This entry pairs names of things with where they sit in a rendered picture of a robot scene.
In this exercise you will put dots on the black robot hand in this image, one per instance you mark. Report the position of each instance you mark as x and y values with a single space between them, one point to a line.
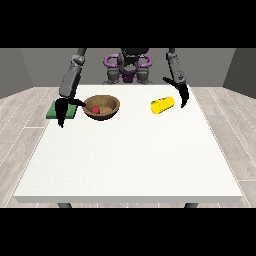
182 91
61 110

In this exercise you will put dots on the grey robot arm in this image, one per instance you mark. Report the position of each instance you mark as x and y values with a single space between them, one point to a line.
70 78
175 68

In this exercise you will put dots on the green square pad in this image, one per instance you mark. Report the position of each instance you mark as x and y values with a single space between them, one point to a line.
60 111

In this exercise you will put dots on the yellow cup with melon print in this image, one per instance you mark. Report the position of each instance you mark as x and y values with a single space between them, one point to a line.
162 104

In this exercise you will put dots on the small red ball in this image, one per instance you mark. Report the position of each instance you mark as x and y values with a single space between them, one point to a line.
95 109

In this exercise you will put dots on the brown wooden bowl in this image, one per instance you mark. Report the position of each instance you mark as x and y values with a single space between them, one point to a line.
103 108

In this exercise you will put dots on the grey robot trunk purple rings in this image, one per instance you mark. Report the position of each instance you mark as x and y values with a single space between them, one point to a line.
128 68

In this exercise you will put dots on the dark table leg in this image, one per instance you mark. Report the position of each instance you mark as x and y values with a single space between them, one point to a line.
64 205
191 205

